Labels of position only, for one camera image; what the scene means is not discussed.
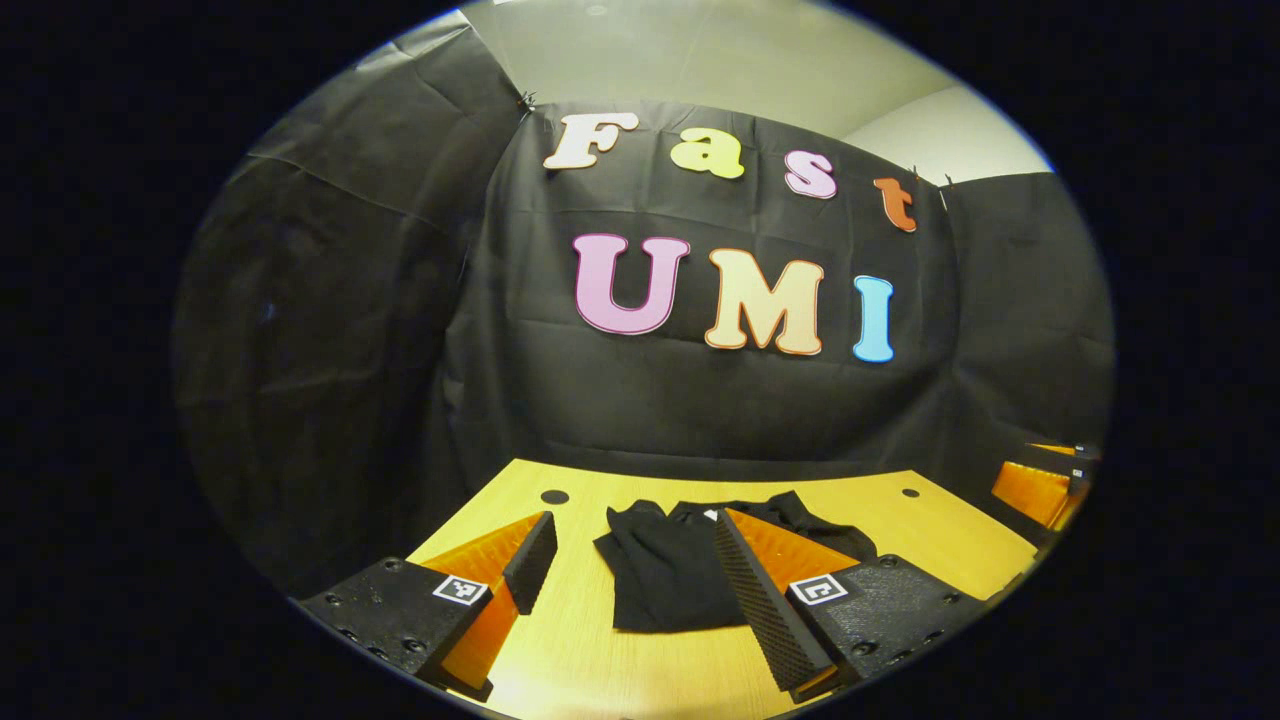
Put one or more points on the black backdrop cloth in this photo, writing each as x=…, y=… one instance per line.
x=700, y=400

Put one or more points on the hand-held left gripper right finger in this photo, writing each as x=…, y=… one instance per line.
x=760, y=600

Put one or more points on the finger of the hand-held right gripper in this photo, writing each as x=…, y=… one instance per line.
x=1030, y=493
x=1060, y=449

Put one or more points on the black buttoned garment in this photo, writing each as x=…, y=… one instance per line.
x=660, y=570

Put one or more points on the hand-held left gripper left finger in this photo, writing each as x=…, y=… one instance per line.
x=531, y=560

